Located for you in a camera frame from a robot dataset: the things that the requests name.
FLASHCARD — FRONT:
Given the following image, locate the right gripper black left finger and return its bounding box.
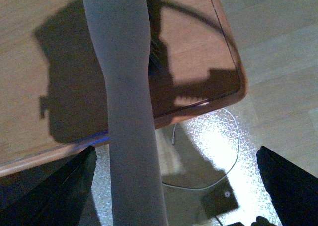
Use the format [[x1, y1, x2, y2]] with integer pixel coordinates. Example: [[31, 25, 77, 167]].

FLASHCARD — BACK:
[[0, 146, 97, 226]]

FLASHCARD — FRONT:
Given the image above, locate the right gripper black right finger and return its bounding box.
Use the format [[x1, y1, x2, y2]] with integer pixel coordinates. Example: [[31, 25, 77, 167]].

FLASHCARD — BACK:
[[256, 146, 318, 226]]

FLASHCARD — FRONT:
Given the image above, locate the beige hand brush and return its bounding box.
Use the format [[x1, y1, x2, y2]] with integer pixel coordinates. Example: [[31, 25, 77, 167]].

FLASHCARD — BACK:
[[83, 0, 168, 226]]

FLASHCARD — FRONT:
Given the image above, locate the black box on floor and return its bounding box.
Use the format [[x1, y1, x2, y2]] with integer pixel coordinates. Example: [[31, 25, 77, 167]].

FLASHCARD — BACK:
[[201, 178, 239, 219]]

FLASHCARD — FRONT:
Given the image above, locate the wooden side table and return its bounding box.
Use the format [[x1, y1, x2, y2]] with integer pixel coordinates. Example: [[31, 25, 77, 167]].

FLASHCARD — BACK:
[[0, 0, 247, 176]]

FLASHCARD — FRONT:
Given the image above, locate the white cable on floor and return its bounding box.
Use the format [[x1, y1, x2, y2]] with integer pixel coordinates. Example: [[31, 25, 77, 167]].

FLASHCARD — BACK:
[[161, 108, 241, 191]]

